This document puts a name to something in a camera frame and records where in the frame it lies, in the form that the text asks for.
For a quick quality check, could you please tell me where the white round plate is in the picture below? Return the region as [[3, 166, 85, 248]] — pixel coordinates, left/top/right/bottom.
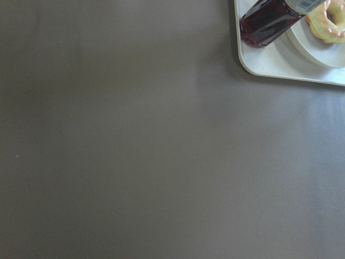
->
[[286, 18, 344, 69]]

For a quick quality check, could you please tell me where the glazed ring donut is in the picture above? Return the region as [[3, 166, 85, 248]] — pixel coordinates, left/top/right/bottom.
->
[[306, 1, 344, 44]]

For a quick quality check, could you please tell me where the cream rabbit tray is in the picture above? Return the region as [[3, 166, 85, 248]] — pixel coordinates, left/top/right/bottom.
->
[[233, 0, 345, 87]]

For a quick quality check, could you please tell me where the dark tea bottle on tray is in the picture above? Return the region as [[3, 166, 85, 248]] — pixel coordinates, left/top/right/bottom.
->
[[239, 0, 323, 48]]

